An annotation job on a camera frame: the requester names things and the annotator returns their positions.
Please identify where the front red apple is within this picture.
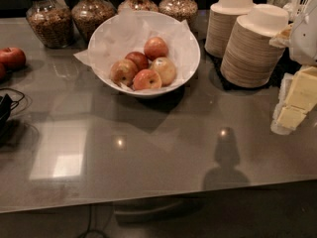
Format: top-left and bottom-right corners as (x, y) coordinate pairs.
(133, 69), (162, 90)

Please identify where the leftmost glass granola jar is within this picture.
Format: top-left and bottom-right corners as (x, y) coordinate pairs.
(26, 0), (74, 49)

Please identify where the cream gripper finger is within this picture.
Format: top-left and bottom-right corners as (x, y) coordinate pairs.
(270, 65), (317, 135)
(269, 24), (292, 49)

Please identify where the black mat under stacks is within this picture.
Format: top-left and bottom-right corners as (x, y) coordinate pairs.
(205, 51), (301, 91)

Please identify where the right yellow apple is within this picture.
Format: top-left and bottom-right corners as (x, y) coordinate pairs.
(151, 58), (176, 86)

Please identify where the rear paper bowl stack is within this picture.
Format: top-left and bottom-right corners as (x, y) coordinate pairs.
(205, 0), (255, 58)

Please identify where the red apple on table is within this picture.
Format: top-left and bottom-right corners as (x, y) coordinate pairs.
(0, 47), (26, 70)

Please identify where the white paper liner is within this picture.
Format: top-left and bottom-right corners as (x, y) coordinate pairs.
(73, 7), (199, 93)

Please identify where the left yellow red apple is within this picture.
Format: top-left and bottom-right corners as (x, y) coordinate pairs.
(110, 59), (138, 86)

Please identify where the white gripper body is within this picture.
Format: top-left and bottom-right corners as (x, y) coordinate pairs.
(289, 3), (317, 65)

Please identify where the white ceramic bowl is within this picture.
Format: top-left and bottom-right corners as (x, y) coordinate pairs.
(87, 10), (201, 99)

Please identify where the glass cereal jar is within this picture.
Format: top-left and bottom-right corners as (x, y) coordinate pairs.
(158, 0), (198, 26)
(118, 0), (159, 12)

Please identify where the front paper bowl stack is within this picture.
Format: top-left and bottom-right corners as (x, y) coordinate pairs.
(220, 4), (288, 88)

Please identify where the paper bowl stack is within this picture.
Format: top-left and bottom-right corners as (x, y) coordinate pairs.
(220, 4), (288, 88)
(205, 0), (255, 58)

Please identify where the black device with cable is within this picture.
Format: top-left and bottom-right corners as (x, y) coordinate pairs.
(0, 87), (27, 137)

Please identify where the dark red middle apple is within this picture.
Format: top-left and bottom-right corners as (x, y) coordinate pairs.
(126, 52), (149, 70)

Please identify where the glass granola jar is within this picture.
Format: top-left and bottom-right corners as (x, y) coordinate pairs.
(71, 0), (116, 43)
(26, 0), (74, 49)

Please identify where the black cable under table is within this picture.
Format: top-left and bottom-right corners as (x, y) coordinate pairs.
(76, 204), (110, 238)

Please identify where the red apple at edge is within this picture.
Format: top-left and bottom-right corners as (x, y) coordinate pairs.
(0, 63), (7, 81)

